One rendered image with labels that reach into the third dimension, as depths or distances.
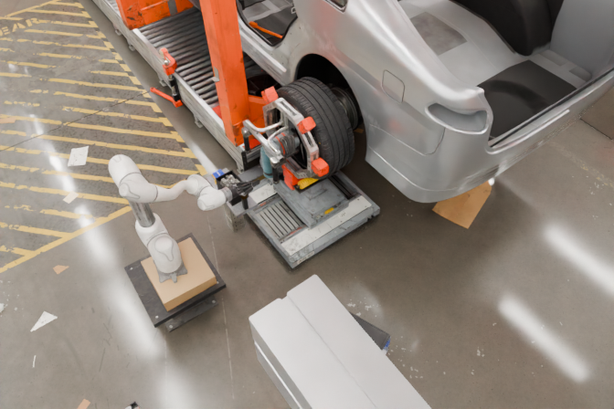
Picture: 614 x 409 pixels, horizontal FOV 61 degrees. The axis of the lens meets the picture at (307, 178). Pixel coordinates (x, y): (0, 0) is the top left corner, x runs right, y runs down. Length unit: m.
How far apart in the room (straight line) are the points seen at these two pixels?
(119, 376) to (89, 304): 0.60
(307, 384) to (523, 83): 3.67
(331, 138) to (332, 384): 2.81
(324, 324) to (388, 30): 2.47
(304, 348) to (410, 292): 3.32
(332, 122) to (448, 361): 1.67
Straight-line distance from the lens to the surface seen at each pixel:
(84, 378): 3.80
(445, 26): 4.24
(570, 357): 3.89
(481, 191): 4.45
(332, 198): 3.94
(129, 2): 5.27
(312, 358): 0.50
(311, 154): 3.24
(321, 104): 3.26
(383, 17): 2.93
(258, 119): 3.90
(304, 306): 0.52
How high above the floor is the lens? 3.28
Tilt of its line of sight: 49 degrees down
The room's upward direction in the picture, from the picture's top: 2 degrees counter-clockwise
